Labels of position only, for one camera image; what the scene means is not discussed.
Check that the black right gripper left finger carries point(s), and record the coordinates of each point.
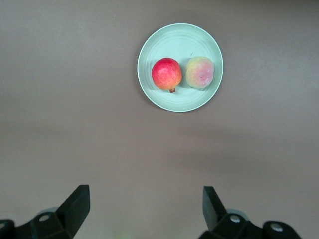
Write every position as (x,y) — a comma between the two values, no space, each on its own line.
(74,206)

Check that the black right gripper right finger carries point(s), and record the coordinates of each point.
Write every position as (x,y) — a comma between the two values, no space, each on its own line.
(211,206)

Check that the yellow pink peach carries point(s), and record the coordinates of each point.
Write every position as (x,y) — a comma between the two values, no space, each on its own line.
(199,72)

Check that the red pomegranate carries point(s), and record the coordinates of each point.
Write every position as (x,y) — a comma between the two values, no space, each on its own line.
(166,73)

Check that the brown table cover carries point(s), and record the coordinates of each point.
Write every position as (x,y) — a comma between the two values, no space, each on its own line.
(49,124)

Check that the pale green round plate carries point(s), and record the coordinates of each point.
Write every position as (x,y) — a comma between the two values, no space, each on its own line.
(179,37)

